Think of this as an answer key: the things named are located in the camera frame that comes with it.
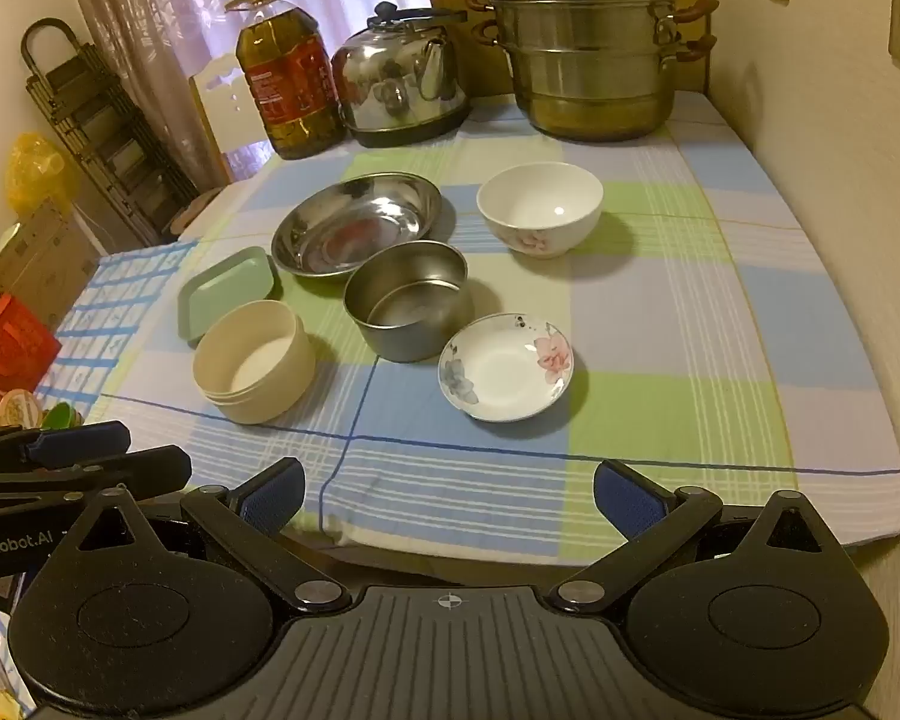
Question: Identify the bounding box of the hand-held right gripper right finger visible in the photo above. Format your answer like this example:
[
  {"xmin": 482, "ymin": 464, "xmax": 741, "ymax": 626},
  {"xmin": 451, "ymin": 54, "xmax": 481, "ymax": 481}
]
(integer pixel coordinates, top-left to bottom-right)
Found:
[{"xmin": 547, "ymin": 459, "xmax": 839, "ymax": 614}]

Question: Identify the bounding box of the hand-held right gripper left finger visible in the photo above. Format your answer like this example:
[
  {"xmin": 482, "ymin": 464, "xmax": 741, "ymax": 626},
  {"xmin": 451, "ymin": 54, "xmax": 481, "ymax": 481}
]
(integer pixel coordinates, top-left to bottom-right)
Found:
[{"xmin": 64, "ymin": 457, "xmax": 353, "ymax": 612}]

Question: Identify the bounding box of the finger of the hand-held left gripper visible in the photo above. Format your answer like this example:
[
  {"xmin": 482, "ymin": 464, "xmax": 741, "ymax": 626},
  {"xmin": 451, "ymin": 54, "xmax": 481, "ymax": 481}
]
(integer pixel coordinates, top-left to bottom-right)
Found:
[
  {"xmin": 0, "ymin": 422, "xmax": 133, "ymax": 475},
  {"xmin": 0, "ymin": 445, "xmax": 193, "ymax": 515}
]

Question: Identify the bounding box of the cream plastic bowl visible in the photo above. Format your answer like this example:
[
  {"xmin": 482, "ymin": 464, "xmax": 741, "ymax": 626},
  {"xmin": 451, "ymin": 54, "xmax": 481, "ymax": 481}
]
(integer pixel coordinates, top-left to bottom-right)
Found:
[{"xmin": 192, "ymin": 299, "xmax": 317, "ymax": 425}]

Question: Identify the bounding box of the small floral saucer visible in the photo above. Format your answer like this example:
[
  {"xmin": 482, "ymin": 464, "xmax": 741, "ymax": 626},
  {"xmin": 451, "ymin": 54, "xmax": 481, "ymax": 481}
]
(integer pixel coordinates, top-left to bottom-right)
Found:
[{"xmin": 438, "ymin": 313, "xmax": 575, "ymax": 422}]

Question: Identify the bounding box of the green square plate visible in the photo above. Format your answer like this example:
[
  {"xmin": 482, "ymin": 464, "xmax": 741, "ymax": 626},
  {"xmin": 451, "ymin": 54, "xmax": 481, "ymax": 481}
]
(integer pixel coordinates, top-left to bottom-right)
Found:
[{"xmin": 178, "ymin": 246, "xmax": 282, "ymax": 348}]

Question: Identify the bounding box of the deep steel bowl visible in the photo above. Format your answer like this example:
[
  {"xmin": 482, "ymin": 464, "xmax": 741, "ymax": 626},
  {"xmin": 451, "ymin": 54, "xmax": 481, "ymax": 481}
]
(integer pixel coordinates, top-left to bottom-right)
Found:
[{"xmin": 343, "ymin": 241, "xmax": 472, "ymax": 363}]

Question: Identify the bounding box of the large shallow steel plate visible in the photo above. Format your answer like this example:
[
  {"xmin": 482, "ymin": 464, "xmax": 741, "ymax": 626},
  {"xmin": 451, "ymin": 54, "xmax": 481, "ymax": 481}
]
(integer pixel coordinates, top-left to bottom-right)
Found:
[{"xmin": 271, "ymin": 172, "xmax": 443, "ymax": 280}]

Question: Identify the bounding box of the white floral bowl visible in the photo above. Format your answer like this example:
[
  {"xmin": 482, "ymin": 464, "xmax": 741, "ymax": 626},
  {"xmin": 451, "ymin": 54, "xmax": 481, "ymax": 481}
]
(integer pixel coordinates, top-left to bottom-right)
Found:
[{"xmin": 476, "ymin": 162, "xmax": 603, "ymax": 258}]

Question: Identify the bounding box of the snack packet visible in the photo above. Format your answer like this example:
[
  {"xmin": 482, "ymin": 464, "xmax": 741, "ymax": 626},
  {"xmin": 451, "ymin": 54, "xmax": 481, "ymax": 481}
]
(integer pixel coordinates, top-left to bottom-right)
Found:
[{"xmin": 0, "ymin": 388, "xmax": 47, "ymax": 436}]

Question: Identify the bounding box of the red box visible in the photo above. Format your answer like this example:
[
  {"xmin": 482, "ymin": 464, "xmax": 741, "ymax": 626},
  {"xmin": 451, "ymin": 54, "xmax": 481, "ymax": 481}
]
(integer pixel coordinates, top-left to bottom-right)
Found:
[{"xmin": 0, "ymin": 294, "xmax": 62, "ymax": 392}]

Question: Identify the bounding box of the blue patterned cloth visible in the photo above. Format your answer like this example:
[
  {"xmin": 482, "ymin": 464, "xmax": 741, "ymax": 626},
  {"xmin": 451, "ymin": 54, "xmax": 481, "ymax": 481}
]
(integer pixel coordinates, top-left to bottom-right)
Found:
[{"xmin": 34, "ymin": 240, "xmax": 200, "ymax": 421}]

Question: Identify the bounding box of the cardboard box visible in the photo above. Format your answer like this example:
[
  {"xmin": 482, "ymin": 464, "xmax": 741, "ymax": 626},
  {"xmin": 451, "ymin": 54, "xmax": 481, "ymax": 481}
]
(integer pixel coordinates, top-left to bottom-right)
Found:
[{"xmin": 0, "ymin": 199, "xmax": 103, "ymax": 316}]

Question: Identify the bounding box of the yellow plastic bag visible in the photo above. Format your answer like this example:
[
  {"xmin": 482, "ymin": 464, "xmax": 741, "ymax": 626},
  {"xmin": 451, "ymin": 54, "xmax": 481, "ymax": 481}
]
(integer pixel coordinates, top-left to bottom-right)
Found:
[{"xmin": 6, "ymin": 133, "xmax": 81, "ymax": 220}]

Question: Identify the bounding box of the black metal rack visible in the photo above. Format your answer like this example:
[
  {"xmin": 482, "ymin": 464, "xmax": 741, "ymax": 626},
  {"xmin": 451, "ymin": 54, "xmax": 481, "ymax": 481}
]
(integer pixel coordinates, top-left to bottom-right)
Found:
[{"xmin": 21, "ymin": 19, "xmax": 205, "ymax": 256}]

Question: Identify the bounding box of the cooking oil bottle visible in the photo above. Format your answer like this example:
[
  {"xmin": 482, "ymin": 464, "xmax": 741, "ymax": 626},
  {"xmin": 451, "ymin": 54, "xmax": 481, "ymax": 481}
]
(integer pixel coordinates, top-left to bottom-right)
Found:
[{"xmin": 225, "ymin": 0, "xmax": 348, "ymax": 161}]

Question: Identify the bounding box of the steel steamer pot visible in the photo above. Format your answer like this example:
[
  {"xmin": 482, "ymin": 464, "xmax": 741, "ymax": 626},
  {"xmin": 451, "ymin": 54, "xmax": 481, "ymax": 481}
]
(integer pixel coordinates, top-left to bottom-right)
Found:
[{"xmin": 471, "ymin": 0, "xmax": 719, "ymax": 142}]

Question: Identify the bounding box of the steel kettle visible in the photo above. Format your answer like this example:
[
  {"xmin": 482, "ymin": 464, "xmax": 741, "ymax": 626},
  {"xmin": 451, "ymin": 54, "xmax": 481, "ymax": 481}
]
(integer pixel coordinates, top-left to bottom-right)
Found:
[{"xmin": 331, "ymin": 2, "xmax": 472, "ymax": 149}]

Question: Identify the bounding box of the sheer curtain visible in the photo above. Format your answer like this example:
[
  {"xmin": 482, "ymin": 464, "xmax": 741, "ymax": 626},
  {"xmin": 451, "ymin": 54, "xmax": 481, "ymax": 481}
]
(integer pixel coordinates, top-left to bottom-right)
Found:
[{"xmin": 60, "ymin": 0, "xmax": 432, "ymax": 188}]

